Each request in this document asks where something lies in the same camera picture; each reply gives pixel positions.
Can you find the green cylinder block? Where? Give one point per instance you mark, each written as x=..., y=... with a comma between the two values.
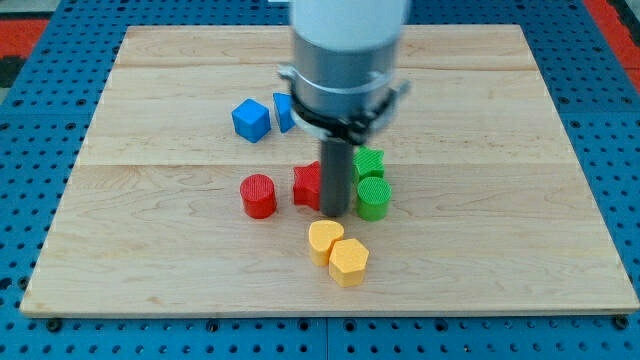
x=373, y=197

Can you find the yellow hexagon block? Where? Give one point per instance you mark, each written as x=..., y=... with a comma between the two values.
x=348, y=262

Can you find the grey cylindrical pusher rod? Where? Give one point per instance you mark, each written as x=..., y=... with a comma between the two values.
x=336, y=176

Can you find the red star block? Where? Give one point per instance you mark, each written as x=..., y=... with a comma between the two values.
x=306, y=188

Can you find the light wooden board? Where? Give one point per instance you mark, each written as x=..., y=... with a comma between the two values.
x=490, y=213

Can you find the red cylinder block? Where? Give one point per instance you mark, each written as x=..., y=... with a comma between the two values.
x=258, y=196

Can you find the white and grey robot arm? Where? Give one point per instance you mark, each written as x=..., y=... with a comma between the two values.
x=343, y=66

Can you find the green star block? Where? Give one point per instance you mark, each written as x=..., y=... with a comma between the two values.
x=368, y=162

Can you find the blue cube block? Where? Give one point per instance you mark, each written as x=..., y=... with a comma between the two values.
x=251, y=120

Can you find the blue triangular block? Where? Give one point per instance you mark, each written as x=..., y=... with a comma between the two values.
x=282, y=103

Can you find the yellow heart block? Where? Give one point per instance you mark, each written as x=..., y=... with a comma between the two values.
x=322, y=235

